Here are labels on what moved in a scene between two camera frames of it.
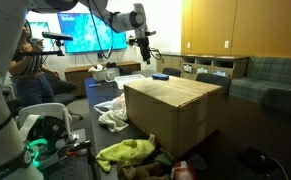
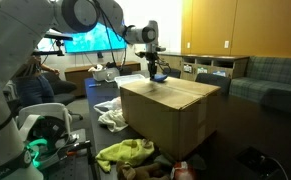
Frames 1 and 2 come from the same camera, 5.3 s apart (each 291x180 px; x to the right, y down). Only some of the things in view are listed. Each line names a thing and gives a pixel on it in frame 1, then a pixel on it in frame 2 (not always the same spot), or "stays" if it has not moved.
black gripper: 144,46 to 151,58
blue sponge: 160,76 stays
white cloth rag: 114,120 stays
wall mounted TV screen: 90,32 stays
